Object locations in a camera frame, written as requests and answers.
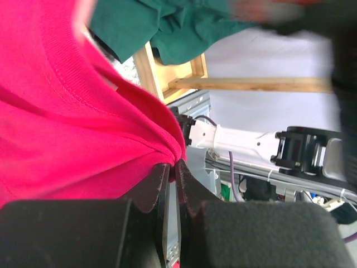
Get aluminium table frame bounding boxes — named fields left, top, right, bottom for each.
left=167, top=89, right=357, bottom=202

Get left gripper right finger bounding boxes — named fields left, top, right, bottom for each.
left=175, top=160, right=354, bottom=267

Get magenta t shirt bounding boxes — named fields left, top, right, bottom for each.
left=1, top=1, right=186, bottom=204

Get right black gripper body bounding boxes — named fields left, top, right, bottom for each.
left=263, top=0, right=356, bottom=181

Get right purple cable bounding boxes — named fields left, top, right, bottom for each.
left=196, top=114, right=243, bottom=202

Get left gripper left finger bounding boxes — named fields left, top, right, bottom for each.
left=1, top=164, right=170, bottom=267

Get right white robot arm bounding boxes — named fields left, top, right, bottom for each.
left=184, top=1, right=356, bottom=192

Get teal green shorts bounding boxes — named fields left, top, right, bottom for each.
left=89, top=0, right=253, bottom=65

